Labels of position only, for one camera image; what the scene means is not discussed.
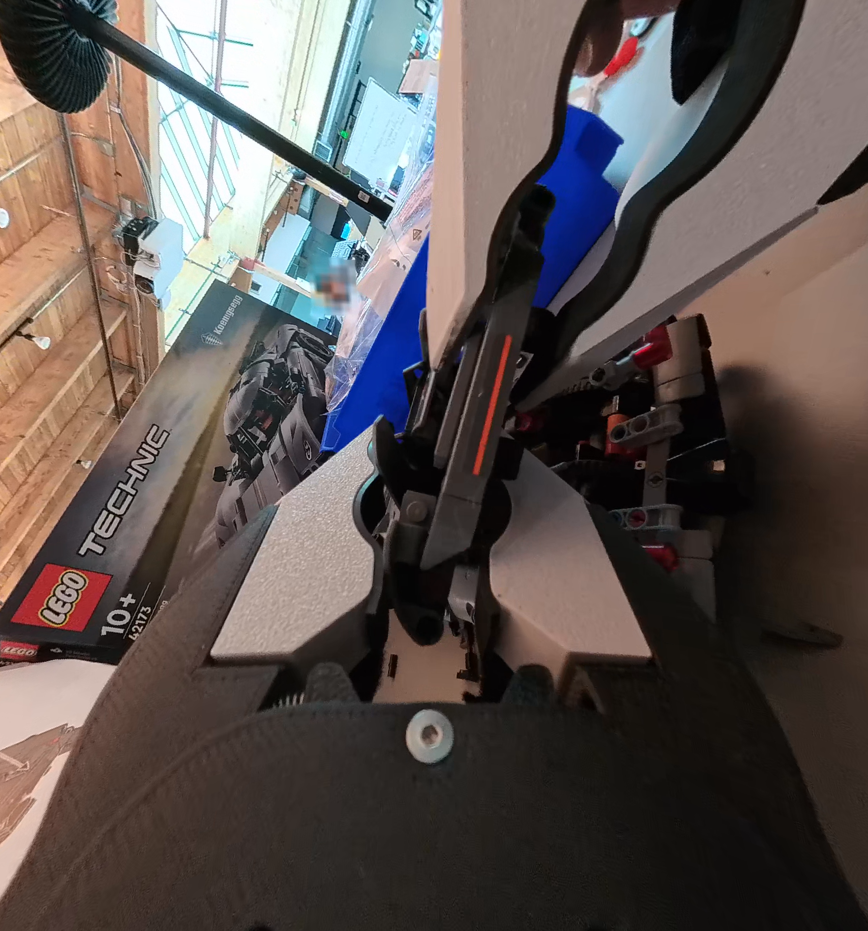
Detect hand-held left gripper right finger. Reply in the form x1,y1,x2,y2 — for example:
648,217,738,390
474,436,653,699

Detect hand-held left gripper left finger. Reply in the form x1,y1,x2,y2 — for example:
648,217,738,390
209,425,395,681

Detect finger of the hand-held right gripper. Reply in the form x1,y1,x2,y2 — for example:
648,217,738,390
513,0,868,413
423,0,595,357

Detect grey lego door panel assembly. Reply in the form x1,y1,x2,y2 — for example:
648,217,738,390
372,185,559,648

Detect dark lego set box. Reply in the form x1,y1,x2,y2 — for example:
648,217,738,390
0,280,377,670

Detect grey lego hinge panel piece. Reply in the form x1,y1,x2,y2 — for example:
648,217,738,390
760,617,844,650

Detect person's right hand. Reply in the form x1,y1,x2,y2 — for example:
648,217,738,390
572,0,678,80

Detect whiteboard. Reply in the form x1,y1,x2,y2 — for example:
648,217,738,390
341,76,420,179

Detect clear plastic parts bags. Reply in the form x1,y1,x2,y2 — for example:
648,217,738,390
325,167,435,416

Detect blue plastic bin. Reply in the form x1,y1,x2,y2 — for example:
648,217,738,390
321,102,624,452

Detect black metal pole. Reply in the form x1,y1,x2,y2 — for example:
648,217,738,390
99,22,393,223

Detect white instruction booklet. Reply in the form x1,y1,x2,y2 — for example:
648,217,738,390
0,658,115,884

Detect black ribbed round fixture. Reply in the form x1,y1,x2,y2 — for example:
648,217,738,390
0,0,115,113

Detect white wall-mounted box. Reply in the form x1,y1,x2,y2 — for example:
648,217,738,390
117,214,184,306

